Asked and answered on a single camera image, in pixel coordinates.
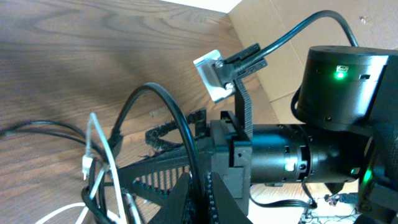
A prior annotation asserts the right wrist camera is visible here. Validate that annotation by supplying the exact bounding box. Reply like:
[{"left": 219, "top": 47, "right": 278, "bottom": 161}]
[{"left": 193, "top": 44, "right": 267, "bottom": 103}]

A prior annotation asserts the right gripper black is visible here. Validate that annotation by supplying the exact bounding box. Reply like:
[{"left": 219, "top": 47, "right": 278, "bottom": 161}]
[{"left": 118, "top": 108, "right": 253, "bottom": 215}]

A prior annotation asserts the white usb cable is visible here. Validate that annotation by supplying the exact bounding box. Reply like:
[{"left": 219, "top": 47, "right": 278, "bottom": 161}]
[{"left": 34, "top": 112, "right": 128, "bottom": 224}]

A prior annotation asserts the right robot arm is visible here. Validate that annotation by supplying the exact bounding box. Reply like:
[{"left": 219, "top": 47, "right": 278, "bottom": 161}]
[{"left": 110, "top": 45, "right": 397, "bottom": 223}]

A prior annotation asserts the black usb cable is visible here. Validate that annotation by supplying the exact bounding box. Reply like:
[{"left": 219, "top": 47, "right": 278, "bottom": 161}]
[
  {"left": 0, "top": 119, "right": 103, "bottom": 156},
  {"left": 80, "top": 82, "right": 206, "bottom": 224}
]

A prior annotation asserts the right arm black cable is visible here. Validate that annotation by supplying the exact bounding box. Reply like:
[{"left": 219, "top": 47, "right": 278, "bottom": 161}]
[{"left": 257, "top": 9, "right": 359, "bottom": 60}]

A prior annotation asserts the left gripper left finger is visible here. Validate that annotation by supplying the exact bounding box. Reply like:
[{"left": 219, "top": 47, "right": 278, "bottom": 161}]
[{"left": 155, "top": 173, "right": 190, "bottom": 224}]

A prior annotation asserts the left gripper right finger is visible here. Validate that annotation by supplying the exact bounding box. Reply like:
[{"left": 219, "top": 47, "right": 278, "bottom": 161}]
[{"left": 206, "top": 172, "right": 252, "bottom": 224}]

